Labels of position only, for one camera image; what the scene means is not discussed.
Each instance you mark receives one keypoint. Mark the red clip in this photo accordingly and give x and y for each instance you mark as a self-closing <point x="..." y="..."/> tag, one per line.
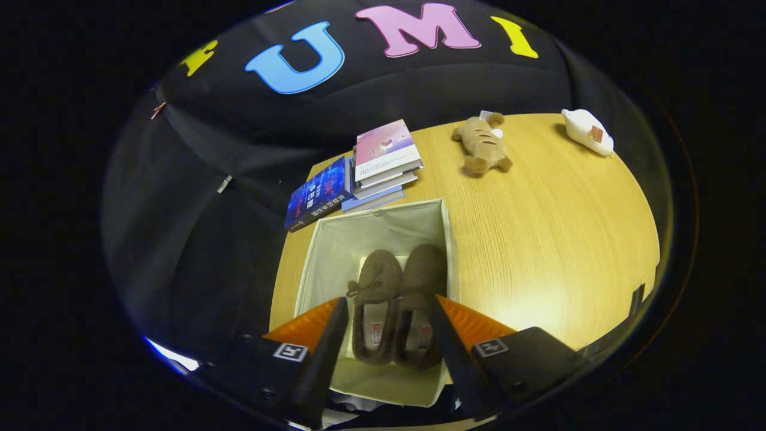
<point x="158" y="110"/>

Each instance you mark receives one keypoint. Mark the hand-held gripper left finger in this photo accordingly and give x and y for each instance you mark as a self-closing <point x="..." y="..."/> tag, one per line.
<point x="323" y="371"/>

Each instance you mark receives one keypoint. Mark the brown fuzzy shoe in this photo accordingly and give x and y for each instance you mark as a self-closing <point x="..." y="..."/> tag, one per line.
<point x="377" y="278"/>
<point x="425" y="269"/>

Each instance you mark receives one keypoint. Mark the dark blue book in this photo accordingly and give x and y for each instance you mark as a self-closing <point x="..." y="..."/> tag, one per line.
<point x="317" y="194"/>

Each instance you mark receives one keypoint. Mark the pale blue book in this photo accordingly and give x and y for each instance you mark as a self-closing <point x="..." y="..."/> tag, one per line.
<point x="371" y="200"/>

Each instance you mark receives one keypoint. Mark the white clip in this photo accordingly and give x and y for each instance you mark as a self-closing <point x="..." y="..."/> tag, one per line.
<point x="224" y="184"/>

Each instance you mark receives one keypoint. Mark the white plush toy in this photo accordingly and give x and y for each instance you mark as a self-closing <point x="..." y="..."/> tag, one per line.
<point x="583" y="131"/>

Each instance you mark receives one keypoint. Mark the white book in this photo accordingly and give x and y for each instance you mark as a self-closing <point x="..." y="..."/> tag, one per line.
<point x="389" y="182"/>

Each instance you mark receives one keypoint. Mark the brown plush toy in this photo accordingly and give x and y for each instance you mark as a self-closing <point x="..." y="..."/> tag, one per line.
<point x="482" y="143"/>

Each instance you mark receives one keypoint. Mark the black backdrop cloth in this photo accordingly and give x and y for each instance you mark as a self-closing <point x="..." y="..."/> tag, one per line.
<point x="191" y="239"/>

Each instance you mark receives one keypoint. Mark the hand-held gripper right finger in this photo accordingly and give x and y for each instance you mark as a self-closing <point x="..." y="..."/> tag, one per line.
<point x="455" y="359"/>

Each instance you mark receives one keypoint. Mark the pink cover book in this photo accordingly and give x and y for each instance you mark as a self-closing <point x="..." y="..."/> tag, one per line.
<point x="386" y="146"/>

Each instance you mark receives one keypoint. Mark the green fabric storage box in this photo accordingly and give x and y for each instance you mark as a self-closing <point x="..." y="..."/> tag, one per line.
<point x="341" y="239"/>

